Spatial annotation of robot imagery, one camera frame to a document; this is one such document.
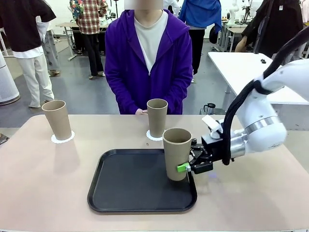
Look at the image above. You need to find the person in blue jacket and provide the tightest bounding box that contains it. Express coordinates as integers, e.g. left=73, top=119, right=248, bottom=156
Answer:
left=180, top=0, right=222, bottom=84

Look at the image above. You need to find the white background table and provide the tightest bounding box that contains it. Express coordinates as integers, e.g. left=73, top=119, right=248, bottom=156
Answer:
left=207, top=52, right=309, bottom=106

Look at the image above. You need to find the black hanging coat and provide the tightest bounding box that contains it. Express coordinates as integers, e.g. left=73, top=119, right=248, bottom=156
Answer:
left=255, top=0, right=302, bottom=58

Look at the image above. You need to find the person in plaid shirt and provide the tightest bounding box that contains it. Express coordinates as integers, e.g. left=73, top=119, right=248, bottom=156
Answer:
left=69, top=0, right=109, bottom=80

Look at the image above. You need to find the person in grey trousers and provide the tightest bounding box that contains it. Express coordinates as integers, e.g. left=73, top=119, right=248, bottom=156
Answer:
left=36, top=15, right=61, bottom=77

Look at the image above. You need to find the person in black shirt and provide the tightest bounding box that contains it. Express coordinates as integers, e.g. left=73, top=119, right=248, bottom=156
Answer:
left=235, top=14, right=268, bottom=53

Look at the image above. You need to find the person in black tee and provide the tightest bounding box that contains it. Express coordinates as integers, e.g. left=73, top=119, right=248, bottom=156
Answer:
left=0, top=0, right=57, bottom=108

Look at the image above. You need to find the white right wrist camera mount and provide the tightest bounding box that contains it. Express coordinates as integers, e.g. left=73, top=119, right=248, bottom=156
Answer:
left=201, top=115, right=226, bottom=140

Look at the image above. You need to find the black bag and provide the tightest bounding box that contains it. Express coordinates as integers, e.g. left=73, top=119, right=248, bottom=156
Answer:
left=209, top=25, right=219, bottom=45

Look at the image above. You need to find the wooden background desk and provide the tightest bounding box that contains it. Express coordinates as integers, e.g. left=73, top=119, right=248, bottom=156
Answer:
left=55, top=22, right=80, bottom=61

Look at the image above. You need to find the white cylindrical air purifier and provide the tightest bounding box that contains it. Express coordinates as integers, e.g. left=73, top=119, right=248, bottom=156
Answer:
left=0, top=52, right=20, bottom=106

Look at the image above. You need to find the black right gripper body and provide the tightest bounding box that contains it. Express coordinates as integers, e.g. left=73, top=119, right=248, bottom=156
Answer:
left=201, top=133, right=229, bottom=163

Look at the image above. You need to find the tall tan paper cup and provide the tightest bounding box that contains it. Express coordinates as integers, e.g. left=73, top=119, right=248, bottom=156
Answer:
left=42, top=100, right=72, bottom=141
left=162, top=128, right=193, bottom=182
left=146, top=98, right=169, bottom=138

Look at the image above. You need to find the grey background desk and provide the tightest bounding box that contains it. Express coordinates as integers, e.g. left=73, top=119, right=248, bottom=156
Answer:
left=221, top=23, right=249, bottom=53

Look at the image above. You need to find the person's left forearm purple sleeve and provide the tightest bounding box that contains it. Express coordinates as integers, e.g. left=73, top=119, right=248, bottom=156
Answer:
left=166, top=72, right=194, bottom=115

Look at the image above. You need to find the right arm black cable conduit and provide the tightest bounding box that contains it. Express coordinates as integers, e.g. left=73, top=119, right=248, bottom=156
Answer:
left=222, top=25, right=309, bottom=166

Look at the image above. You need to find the person in purple hoodie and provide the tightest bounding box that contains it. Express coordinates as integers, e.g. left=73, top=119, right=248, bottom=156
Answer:
left=104, top=0, right=194, bottom=116

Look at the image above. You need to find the black plastic serving tray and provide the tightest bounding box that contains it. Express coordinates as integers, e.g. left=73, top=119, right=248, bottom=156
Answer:
left=87, top=148, right=197, bottom=213

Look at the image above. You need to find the white scalloped paper coaster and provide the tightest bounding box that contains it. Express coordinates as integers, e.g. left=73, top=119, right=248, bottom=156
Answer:
left=146, top=130, right=166, bottom=141
left=50, top=130, right=74, bottom=145

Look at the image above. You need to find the person's right forearm purple sleeve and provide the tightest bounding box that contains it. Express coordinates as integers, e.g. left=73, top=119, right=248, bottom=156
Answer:
left=105, top=72, right=140, bottom=115

